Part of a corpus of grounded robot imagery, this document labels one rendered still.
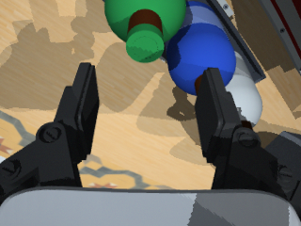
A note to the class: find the dark blue bottle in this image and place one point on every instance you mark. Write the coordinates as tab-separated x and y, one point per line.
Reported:
200	43

